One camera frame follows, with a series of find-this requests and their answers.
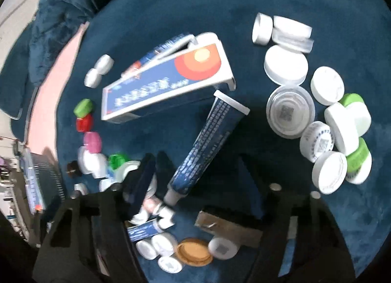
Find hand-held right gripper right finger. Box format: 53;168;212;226
240;154;357;283

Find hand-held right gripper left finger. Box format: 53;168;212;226
32;152;157;283

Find blue orange-dot carton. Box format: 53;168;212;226
101;33;236;124

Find blue round mesh basket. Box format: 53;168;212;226
20;148;66;214

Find small pink vial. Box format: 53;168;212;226
143;197;162;215

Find translucent green bottle cap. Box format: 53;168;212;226
108;153;128;170

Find small blue tube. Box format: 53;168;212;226
127;219;162;242

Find grey long box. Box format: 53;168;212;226
195;208;264;248

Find blue ointment tube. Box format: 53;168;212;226
163;90;249;204

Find pink bottle cap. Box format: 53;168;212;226
83;132;102;153

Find dark brown bottle cap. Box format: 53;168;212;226
66;161;82;177

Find red bottle cap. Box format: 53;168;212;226
76;114;94;132

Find tan brown lid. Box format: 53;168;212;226
176;238;213;267

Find light green bottle cap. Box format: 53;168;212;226
73;99;93;118

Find green white bottle cap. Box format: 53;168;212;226
340;93;371;137
345;137;372;185

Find large pale round lid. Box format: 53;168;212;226
263;45;309;86

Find pile of white bottle caps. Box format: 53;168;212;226
73;12;373;274

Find pink towel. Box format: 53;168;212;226
23;22;90;161

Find dark blue pillow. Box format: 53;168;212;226
0;23;40;120

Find dark blue plush quilt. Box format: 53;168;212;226
0;0;129;88

